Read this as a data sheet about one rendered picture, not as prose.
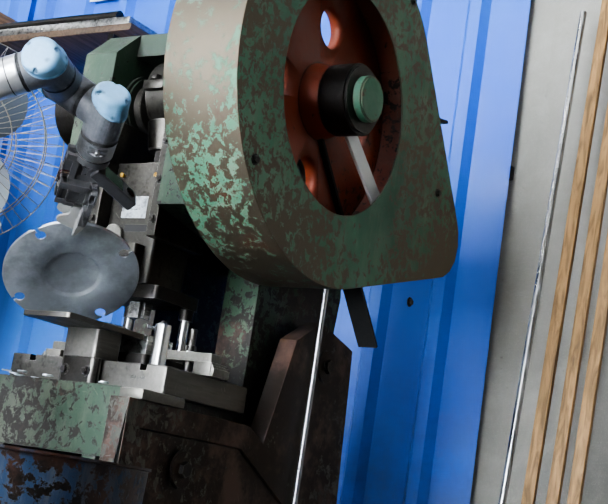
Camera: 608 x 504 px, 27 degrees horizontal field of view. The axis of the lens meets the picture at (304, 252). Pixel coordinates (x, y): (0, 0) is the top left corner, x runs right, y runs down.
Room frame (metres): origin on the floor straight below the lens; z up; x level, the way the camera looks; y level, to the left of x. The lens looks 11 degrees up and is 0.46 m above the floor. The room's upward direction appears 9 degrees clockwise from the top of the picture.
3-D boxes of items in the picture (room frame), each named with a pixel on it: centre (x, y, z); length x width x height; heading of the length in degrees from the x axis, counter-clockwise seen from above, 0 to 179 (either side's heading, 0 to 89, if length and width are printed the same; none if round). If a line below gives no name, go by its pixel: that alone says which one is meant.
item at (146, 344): (2.85, 0.35, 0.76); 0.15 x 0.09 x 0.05; 57
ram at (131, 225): (2.82, 0.37, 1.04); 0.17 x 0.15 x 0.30; 147
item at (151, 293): (2.86, 0.35, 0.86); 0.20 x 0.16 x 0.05; 57
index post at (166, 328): (2.65, 0.27, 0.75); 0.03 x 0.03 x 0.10; 57
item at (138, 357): (2.86, 0.35, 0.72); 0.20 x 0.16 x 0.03; 57
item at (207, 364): (2.76, 0.21, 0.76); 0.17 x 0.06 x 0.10; 57
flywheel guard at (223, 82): (2.76, 0.01, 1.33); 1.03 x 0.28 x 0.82; 147
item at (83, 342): (2.71, 0.44, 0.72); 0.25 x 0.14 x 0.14; 147
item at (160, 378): (2.85, 0.35, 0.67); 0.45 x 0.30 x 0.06; 57
